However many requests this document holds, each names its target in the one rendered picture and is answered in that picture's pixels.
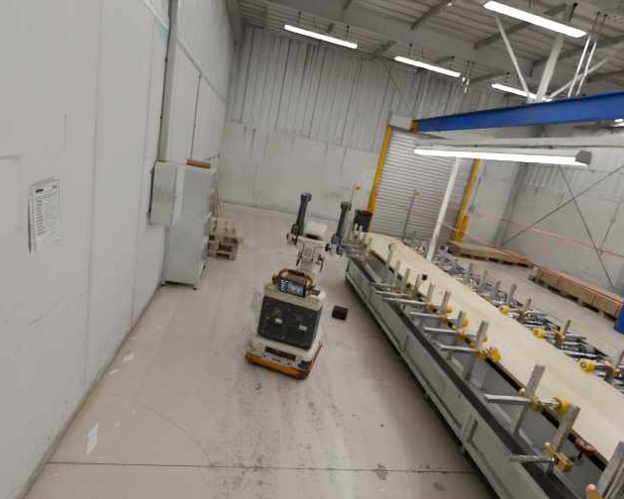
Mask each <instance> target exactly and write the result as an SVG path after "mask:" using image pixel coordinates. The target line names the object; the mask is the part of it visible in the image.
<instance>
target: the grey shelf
mask: <svg viewBox="0 0 624 499"><path fill-rule="evenodd" d="M184 164H185V174H184V183H183V192H182V202H181V211H180V219H179V220H178V221H177V222H176V223H175V224H174V225H173V226H167V232H166V242H165V253H164V263H163V273H162V283H161V286H165V281H174V282H182V283H190V284H194V288H193V290H197V282H198V277H199V275H200V273H201V271H202V269H203V268H205V263H206V255H207V249H208V241H209V233H210V226H211V218H212V210H213V203H214V195H215V187H216V179H217V172H218V168H214V167H210V169H208V168H203V167H197V166H192V165H187V164H186V163H184ZM214 172H215V175H216V176H215V175H214ZM213 180H214V183H213ZM211 196H212V198H213V199H212V198H211ZM210 203H211V206H212V207H211V206H210ZM203 207H204V208H203ZM207 208H208V209H210V212H209V214H208V215H207V216H206V210H207ZM202 212H203V216H202ZM204 212H205V213H204ZM203 218H204V219H203ZM208 219H209V222H208ZM209 223H210V224H209ZM207 227H208V230H207ZM208 232H209V233H208ZM206 235H207V236H206ZM168 244H169V246H168ZM205 244H206V245H205ZM206 247H207V248H206ZM204 250H205V252H206V253H205V252H204ZM203 257H204V259H203Z"/></svg>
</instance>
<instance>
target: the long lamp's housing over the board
mask: <svg viewBox="0 0 624 499"><path fill-rule="evenodd" d="M416 150H423V151H443V152H463V153H483V154H503V155H522V156H541V157H561V158H574V161H573V162H576V163H580V164H585V165H589V164H590V162H591V160H592V156H591V152H589V151H585V150H534V149H493V148H450V147H417V148H416V149H415V151H416ZM415 151H414V152H415Z"/></svg>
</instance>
